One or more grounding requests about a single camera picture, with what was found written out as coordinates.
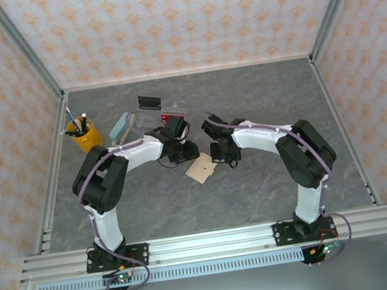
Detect clear acrylic card stand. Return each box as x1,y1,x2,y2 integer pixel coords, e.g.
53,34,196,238
126,94,191,135

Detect beige leather card holder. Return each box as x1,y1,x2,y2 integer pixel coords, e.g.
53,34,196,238
183,149,221,188

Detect red VIP card stack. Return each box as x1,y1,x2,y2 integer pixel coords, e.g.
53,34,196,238
159,109,187,124

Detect light blue eraser block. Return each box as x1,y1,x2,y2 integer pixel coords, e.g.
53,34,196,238
106,110,141,147

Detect yellow pen cup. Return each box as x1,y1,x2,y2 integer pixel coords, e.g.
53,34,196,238
66,114,106,156

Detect black marker white cap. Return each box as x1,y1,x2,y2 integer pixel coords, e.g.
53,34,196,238
79,111,90,133

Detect blue pen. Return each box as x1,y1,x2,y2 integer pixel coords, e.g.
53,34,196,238
64,105,83,133

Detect long aluminium mounting rail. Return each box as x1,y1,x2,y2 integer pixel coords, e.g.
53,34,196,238
16,206,387,286

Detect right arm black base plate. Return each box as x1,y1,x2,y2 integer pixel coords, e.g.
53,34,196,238
271,215,337,249

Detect aluminium table side rail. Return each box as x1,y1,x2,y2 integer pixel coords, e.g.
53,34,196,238
306,49,383,214
13,92,90,255

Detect grey slotted cable duct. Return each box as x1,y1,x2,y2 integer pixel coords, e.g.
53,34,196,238
36,248,306,290

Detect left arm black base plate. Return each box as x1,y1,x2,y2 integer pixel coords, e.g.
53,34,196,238
84,242,152,274

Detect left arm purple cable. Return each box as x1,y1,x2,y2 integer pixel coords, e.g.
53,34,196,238
71,139,164,290

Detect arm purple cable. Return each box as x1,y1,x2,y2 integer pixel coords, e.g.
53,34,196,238
203,94,358,279
71,139,164,290

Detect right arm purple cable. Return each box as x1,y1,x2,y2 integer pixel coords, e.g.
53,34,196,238
203,94,358,279

